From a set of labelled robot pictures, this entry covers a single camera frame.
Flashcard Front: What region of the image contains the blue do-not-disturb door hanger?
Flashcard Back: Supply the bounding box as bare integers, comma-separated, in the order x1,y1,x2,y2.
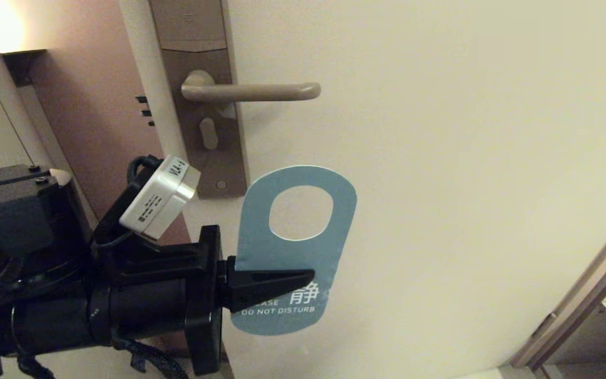
229,165,358,336

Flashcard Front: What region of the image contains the cream white door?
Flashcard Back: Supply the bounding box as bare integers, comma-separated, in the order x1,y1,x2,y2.
118,0,606,379

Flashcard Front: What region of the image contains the brown metal lock plate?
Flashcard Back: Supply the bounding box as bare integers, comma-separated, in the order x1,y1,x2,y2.
149,0,248,200

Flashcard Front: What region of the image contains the beige keyhole cover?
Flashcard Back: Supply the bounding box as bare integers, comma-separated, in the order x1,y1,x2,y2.
199,117,218,151

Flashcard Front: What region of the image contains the beige open shelf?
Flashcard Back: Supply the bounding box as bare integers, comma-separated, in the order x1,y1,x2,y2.
542,303,606,379

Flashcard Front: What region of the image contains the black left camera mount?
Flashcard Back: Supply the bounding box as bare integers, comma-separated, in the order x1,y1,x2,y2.
93,179,204,282

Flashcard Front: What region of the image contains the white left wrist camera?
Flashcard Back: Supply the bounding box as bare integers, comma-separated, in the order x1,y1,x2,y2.
119,155,201,241

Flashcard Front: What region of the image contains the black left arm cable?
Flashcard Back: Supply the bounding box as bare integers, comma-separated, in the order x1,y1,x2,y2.
16,154,188,379

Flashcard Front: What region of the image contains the beige metal door handle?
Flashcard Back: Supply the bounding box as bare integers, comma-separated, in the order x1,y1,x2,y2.
180,70,321,103

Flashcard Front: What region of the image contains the glowing wall lamp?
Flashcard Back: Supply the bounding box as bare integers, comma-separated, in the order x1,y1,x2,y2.
0,49,47,87

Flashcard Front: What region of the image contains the metal frame hinge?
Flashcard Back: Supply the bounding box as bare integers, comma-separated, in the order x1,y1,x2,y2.
532,313,559,340

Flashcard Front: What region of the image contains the brown door frame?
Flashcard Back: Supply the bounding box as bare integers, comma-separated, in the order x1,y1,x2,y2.
511,200,606,372

